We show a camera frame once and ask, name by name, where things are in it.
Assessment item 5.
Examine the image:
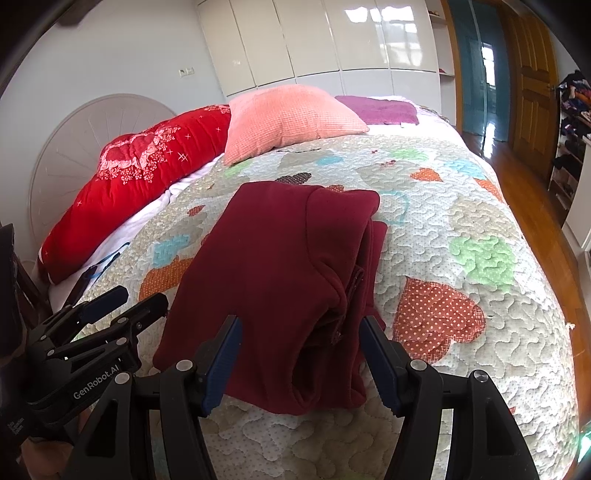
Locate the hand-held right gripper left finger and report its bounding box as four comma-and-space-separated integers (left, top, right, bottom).
60, 315, 244, 480

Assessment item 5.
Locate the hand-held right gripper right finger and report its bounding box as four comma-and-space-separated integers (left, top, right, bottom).
359, 315, 541, 480

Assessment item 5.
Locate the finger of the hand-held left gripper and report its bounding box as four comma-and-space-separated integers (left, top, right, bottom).
69, 292, 170, 366
44, 285, 129, 344

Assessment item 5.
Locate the maroon sweater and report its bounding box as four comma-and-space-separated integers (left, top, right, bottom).
152, 181, 387, 415

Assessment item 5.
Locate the open shelf with clothes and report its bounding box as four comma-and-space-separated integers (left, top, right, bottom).
547, 69, 591, 214

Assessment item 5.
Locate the red floral bolster pillow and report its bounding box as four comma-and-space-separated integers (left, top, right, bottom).
38, 104, 232, 284

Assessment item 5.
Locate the patchwork quilt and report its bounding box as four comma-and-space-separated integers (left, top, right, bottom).
76, 122, 580, 480

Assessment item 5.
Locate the round grey headboard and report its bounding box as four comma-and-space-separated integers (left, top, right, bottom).
28, 93, 179, 264

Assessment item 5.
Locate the pink pillow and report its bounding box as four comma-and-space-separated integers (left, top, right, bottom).
224, 84, 370, 167

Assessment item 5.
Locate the white cabinet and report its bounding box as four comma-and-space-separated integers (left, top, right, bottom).
561, 182, 591, 252

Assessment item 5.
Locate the purple towel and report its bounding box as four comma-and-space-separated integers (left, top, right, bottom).
334, 95, 420, 127

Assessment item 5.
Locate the blue door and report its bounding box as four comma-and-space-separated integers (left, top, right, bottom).
450, 0, 513, 145

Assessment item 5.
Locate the wooden door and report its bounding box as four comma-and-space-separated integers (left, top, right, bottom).
501, 4, 562, 182

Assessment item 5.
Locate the glossy white wardrobe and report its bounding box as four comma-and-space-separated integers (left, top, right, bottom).
196, 0, 455, 99

